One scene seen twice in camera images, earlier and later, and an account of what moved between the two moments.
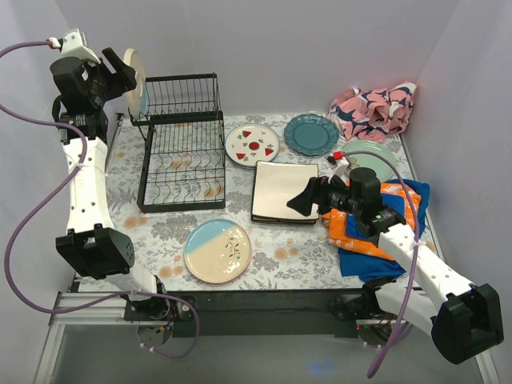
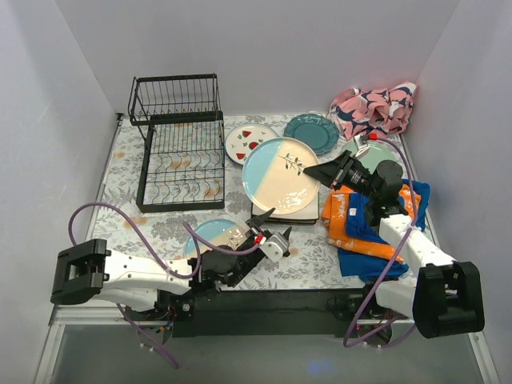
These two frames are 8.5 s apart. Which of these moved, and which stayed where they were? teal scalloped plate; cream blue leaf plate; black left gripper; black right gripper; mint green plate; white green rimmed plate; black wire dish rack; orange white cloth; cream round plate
Moved: black right gripper; black left gripper; cream round plate
Stayed: orange white cloth; white green rimmed plate; teal scalloped plate; mint green plate; black wire dish rack; cream blue leaf plate
